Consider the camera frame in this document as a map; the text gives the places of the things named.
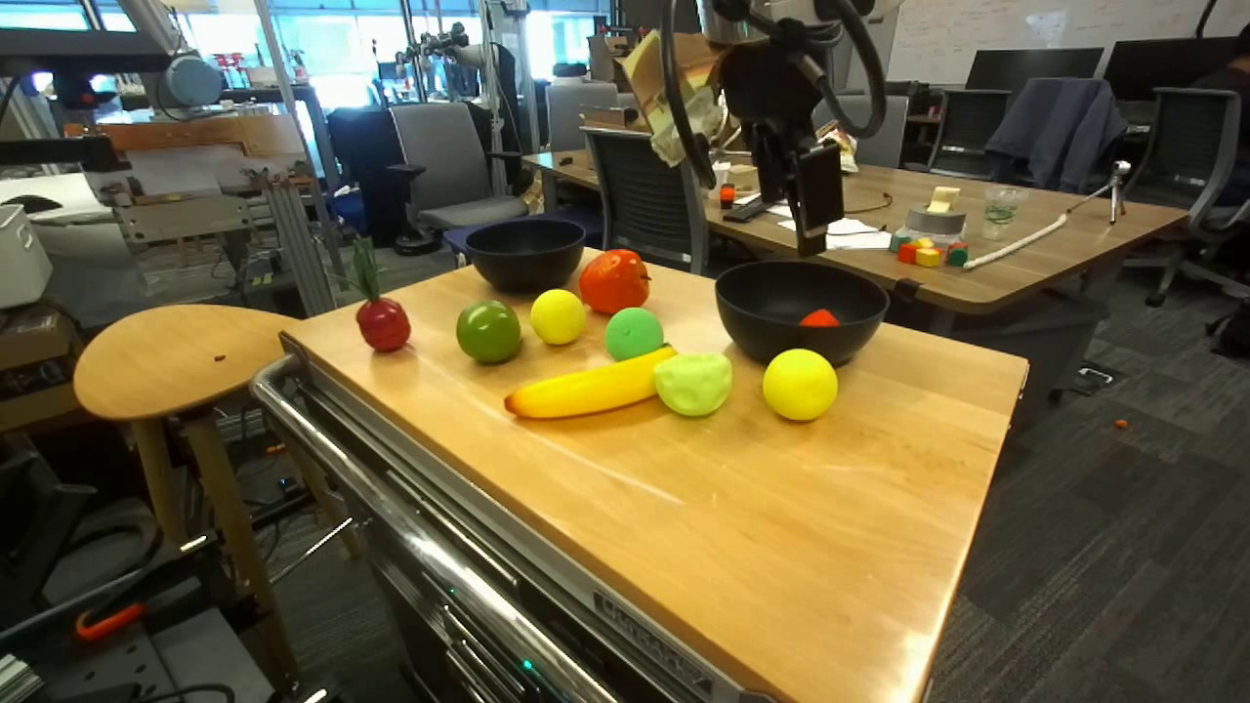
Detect small yellow plastic fruit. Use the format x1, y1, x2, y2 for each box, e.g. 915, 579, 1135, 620
529, 289, 589, 347

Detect tool cabinet with wooden top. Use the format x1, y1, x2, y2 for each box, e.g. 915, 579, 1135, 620
250, 248, 1030, 703

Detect brown paper bag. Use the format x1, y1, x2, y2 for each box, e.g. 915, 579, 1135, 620
616, 28, 745, 169

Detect large yellow plastic fruit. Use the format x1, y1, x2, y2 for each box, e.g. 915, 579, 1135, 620
761, 348, 840, 424

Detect green plastic apple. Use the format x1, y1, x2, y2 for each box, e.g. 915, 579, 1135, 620
455, 300, 523, 366

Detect black mesh office chair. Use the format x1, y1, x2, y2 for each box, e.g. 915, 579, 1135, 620
926, 89, 1014, 179

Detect yellow plastic banana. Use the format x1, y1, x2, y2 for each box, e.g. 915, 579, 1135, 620
504, 344, 679, 422

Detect red plastic radish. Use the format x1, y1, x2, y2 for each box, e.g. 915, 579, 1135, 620
349, 237, 413, 354

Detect grey padded office chair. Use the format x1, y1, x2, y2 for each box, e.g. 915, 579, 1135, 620
387, 102, 530, 257

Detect white plastic bin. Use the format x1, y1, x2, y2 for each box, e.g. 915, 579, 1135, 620
0, 203, 54, 310

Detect office chair with dark jacket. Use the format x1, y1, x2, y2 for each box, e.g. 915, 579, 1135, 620
984, 77, 1130, 193

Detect sheets of white paper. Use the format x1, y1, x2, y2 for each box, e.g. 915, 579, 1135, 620
775, 202, 894, 252

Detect mesh back office chair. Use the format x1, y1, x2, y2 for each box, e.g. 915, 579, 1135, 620
581, 126, 711, 277

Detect small tripod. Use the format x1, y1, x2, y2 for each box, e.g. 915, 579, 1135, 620
1068, 160, 1135, 227

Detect whiteboard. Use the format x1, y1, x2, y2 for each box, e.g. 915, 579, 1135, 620
887, 0, 1250, 86

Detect chrome cabinet side handle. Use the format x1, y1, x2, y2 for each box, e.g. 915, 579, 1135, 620
250, 353, 626, 703

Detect long wooden table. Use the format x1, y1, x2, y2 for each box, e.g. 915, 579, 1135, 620
521, 148, 1189, 338

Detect orange handled clamp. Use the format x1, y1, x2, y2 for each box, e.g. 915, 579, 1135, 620
75, 601, 149, 642

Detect bundle of aluminium rails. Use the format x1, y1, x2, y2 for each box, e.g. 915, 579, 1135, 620
256, 174, 340, 319

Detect green plastic ball fruit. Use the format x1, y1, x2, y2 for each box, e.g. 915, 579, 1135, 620
604, 307, 666, 362

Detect orange red plastic fruit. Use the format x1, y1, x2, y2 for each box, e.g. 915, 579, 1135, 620
578, 248, 652, 315

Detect roll of grey tape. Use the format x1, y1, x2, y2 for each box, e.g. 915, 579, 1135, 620
904, 204, 969, 242

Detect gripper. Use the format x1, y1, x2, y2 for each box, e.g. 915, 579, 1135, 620
721, 41, 847, 258

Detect black bowl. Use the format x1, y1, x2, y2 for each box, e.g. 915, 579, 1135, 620
464, 218, 588, 295
715, 260, 891, 368

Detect light green plastic fruit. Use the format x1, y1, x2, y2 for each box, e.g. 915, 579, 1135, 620
652, 351, 734, 420

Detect white rope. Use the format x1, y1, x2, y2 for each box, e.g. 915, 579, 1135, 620
961, 212, 1071, 272

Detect clear glass cup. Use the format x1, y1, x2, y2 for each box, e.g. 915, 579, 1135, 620
981, 185, 1020, 243

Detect row of monitors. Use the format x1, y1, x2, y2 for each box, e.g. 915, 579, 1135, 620
965, 36, 1243, 102

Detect round wooden stool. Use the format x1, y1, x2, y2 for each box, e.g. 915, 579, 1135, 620
72, 304, 364, 696

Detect heap of coloured blocks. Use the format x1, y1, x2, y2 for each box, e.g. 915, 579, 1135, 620
889, 233, 971, 270

